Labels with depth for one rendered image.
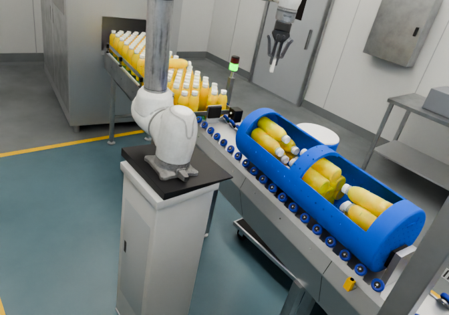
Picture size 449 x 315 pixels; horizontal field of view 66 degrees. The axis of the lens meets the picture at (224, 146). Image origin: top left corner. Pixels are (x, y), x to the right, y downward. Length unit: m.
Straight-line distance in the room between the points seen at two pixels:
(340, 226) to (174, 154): 0.69
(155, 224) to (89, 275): 1.06
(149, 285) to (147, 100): 0.84
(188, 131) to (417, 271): 0.90
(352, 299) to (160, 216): 0.80
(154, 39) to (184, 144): 0.43
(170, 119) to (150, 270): 0.69
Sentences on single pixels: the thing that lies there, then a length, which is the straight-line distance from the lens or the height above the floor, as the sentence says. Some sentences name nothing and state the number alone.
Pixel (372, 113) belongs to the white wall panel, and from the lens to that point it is 5.24.
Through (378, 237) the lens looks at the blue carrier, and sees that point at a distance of 1.31.
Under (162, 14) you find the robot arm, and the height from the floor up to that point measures 1.64.
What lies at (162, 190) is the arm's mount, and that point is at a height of 1.03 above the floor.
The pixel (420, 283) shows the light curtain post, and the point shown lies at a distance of 1.00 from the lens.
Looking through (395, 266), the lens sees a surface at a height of 1.04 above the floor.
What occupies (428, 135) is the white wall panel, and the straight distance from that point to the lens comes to 5.00.
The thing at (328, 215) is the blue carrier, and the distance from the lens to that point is 1.40.
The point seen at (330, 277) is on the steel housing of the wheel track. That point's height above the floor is 0.85.
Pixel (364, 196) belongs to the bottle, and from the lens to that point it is 1.43.
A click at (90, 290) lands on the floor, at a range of 2.38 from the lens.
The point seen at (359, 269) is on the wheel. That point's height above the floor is 0.97.
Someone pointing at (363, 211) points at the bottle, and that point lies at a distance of 1.40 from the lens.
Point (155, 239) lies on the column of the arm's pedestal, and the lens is 1.53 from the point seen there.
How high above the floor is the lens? 1.85
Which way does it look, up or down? 28 degrees down
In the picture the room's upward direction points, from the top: 12 degrees clockwise
